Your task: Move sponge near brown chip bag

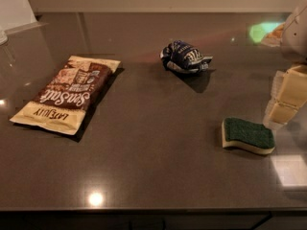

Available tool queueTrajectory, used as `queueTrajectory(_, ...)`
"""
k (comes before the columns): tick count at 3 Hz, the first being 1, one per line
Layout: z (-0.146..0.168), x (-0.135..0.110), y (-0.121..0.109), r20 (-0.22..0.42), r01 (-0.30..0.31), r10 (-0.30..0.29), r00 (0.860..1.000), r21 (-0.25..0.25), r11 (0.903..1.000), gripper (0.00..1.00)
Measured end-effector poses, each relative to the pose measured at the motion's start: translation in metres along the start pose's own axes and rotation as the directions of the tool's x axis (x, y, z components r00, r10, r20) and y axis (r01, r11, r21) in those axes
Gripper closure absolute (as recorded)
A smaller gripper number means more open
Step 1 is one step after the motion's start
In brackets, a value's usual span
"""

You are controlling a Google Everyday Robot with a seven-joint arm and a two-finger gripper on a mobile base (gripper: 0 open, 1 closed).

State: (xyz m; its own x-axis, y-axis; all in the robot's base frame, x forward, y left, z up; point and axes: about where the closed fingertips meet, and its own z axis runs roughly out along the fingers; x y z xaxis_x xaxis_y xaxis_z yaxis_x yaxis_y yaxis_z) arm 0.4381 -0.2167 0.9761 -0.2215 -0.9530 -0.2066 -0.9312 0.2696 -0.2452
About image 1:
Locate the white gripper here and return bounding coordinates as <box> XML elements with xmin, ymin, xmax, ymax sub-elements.
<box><xmin>263</xmin><ymin>0</ymin><xmax>307</xmax><ymax>130</ymax></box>

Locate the green and yellow sponge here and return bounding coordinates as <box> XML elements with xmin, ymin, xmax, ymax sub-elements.
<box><xmin>222</xmin><ymin>117</ymin><xmax>275</xmax><ymax>155</ymax></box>

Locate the crumpled dark blue chip bag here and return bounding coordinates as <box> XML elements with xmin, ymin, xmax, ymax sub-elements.
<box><xmin>160</xmin><ymin>40</ymin><xmax>213</xmax><ymax>74</ymax></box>

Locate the brown sea salt chip bag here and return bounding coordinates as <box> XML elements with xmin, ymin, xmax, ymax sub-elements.
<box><xmin>11</xmin><ymin>56</ymin><xmax>120</xmax><ymax>135</ymax></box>

